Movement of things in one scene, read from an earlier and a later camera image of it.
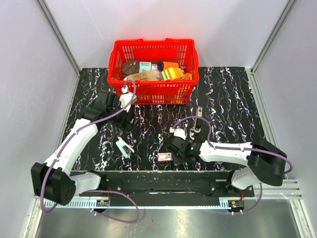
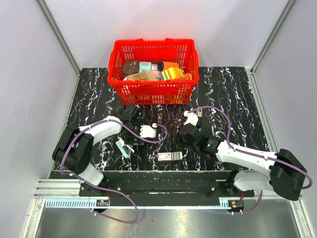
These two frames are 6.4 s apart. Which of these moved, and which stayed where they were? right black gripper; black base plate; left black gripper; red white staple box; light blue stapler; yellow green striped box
Moved: right black gripper; left black gripper
Stayed: yellow green striped box; red white staple box; light blue stapler; black base plate
